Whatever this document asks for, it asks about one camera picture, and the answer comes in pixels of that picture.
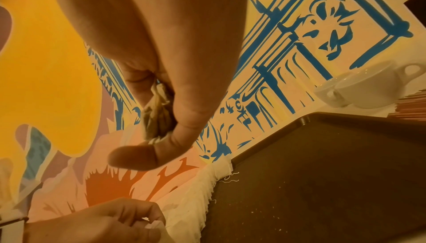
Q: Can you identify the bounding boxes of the dark brown tray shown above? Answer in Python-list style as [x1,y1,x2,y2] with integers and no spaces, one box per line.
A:
[199,112,426,243]

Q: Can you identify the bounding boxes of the person's right hand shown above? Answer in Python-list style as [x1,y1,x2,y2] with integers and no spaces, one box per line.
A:
[45,0,251,172]

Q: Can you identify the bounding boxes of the black left wristband with markers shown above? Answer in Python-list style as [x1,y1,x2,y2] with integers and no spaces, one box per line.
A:
[0,216,29,243]

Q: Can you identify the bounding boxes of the white tea bag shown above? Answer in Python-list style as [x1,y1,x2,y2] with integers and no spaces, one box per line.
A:
[142,81,177,143]
[145,218,167,233]

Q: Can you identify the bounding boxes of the person's left hand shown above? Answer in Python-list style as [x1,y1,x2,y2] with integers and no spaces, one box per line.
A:
[23,198,167,243]

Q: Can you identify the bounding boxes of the bundle of red stir sticks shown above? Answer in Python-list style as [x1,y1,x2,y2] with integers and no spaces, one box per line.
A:
[387,89,426,122]

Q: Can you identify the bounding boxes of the row of tea bags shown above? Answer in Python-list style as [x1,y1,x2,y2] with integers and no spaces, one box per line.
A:
[156,155,240,243]

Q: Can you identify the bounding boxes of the small white cup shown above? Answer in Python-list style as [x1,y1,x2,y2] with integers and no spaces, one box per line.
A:
[333,59,426,110]
[314,81,351,108]

